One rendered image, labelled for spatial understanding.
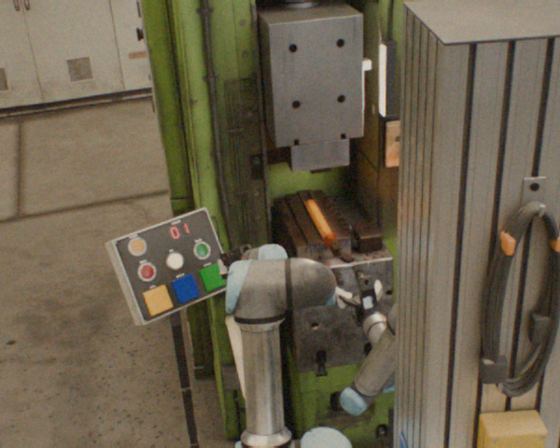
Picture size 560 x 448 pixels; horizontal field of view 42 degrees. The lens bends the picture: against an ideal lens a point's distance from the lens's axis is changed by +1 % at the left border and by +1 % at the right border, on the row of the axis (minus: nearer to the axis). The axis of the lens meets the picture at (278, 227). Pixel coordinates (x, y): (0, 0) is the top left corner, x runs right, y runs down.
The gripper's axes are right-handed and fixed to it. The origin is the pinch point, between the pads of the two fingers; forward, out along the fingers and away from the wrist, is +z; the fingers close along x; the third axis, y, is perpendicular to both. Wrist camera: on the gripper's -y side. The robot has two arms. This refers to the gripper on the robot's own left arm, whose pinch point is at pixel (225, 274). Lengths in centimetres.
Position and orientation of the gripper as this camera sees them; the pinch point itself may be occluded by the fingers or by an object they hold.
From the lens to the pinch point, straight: 227.3
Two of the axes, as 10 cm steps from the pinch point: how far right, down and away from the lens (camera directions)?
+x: -8.0, 3.2, -5.0
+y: -3.5, -9.4, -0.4
